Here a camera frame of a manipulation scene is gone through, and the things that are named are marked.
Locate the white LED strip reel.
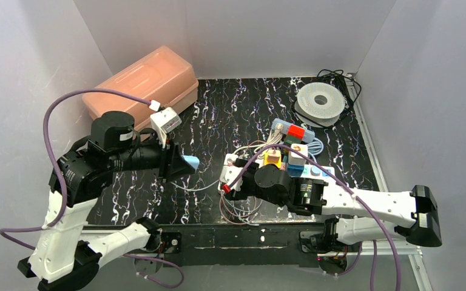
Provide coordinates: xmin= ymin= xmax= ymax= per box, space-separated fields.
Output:
xmin=294 ymin=82 xmax=346 ymax=128

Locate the mint green thin cable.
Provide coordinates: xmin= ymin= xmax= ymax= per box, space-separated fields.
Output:
xmin=172 ymin=178 xmax=262 ymax=222

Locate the dark green cube adapter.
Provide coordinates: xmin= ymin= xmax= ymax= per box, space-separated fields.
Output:
xmin=283 ymin=135 xmax=302 ymax=147

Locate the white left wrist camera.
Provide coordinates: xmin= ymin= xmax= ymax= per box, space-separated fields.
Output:
xmin=150 ymin=107 xmax=181 ymax=149

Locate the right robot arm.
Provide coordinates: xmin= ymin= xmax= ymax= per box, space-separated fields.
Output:
xmin=220 ymin=158 xmax=442 ymax=252

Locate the yellow cube socket adapter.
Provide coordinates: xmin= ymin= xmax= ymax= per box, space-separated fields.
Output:
xmin=263 ymin=149 xmax=282 ymax=169

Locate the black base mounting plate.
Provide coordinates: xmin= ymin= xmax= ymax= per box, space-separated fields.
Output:
xmin=122 ymin=222 xmax=362 ymax=268

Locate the white bundled power cord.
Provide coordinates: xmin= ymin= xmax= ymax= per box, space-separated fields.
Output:
xmin=232 ymin=124 xmax=284 ymax=161

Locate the white cube adapter orange logo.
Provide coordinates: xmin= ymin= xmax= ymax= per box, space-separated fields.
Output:
xmin=288 ymin=144 xmax=308 ymax=166

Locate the small white USB power strip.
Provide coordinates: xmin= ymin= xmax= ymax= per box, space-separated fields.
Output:
xmin=223 ymin=153 xmax=239 ymax=168

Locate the light blue power strip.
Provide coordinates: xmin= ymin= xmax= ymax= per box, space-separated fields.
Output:
xmin=271 ymin=118 xmax=315 ymax=144

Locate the large white power strip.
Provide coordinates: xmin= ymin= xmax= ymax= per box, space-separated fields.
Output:
xmin=282 ymin=163 xmax=335 ymax=179

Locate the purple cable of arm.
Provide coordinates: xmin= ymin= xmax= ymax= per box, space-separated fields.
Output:
xmin=0 ymin=88 xmax=186 ymax=289
xmin=229 ymin=144 xmax=403 ymax=291

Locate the red cube plug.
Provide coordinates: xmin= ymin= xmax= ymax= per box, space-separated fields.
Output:
xmin=287 ymin=125 xmax=306 ymax=140

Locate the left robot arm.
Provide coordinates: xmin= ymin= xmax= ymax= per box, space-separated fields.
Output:
xmin=18 ymin=109 xmax=200 ymax=290

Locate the light blue charger plug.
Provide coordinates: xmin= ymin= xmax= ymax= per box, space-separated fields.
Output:
xmin=183 ymin=155 xmax=200 ymax=170

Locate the pink translucent storage box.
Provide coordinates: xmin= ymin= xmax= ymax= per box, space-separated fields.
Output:
xmin=82 ymin=46 xmax=198 ymax=131

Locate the blue cube adapter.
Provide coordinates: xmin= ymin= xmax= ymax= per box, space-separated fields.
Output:
xmin=286 ymin=164 xmax=305 ymax=177

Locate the pink thin cable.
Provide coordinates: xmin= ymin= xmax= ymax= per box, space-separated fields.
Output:
xmin=218 ymin=192 xmax=264 ymax=227

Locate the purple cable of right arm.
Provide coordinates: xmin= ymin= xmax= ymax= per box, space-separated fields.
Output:
xmin=229 ymin=144 xmax=403 ymax=291

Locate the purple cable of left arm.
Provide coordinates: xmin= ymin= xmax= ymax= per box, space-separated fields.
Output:
xmin=0 ymin=88 xmax=186 ymax=289

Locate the black cable behind reel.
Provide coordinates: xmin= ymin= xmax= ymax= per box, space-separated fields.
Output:
xmin=316 ymin=69 xmax=362 ymax=121

